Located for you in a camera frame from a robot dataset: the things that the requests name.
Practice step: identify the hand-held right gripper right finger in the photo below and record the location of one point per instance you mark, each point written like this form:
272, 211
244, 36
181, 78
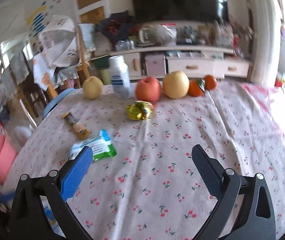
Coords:
207, 172

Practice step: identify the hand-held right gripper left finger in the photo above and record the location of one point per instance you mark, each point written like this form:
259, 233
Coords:
77, 175

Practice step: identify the yellow green snack wrapper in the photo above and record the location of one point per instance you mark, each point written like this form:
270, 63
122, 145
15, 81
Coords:
140, 110

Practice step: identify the white green wipes packet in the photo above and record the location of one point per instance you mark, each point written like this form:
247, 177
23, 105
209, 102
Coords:
100, 146

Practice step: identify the yellow coffee sachet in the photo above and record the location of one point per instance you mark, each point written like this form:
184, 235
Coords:
77, 126

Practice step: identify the cherry print tablecloth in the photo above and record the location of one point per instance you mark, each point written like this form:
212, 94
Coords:
157, 167

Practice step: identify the blue stool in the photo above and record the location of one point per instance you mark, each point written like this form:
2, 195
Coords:
55, 102

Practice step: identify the orange tangerine with leaf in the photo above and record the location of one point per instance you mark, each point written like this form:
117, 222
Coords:
195, 88

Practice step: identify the small yellow pear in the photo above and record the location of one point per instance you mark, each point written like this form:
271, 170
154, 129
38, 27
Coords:
92, 87

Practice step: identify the large yellow pear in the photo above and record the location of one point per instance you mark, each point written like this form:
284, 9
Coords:
176, 84

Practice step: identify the red apple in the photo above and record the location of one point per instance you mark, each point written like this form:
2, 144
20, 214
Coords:
148, 89

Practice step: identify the green cup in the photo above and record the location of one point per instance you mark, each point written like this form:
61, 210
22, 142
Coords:
105, 76

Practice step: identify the tall white plastic bottle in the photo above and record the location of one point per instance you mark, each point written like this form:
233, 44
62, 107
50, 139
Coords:
119, 80

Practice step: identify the white television cabinet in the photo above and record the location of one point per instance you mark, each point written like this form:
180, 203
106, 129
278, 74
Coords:
200, 66

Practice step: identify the pink storage box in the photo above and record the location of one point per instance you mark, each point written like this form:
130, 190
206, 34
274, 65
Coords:
155, 65

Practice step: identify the wooden chair with towel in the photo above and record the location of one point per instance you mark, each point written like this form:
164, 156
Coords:
85, 45

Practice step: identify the printed mesh food cover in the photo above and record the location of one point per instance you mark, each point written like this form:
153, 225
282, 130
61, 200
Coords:
57, 37

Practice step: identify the clear plastic bag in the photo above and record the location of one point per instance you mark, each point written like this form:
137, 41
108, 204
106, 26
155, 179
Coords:
165, 33

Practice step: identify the glass kettle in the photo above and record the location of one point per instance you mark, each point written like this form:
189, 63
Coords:
145, 35

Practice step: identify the dark cloth with red pieces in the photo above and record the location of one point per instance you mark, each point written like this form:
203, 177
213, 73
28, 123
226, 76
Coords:
117, 27

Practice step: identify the black television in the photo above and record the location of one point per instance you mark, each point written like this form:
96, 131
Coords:
180, 0

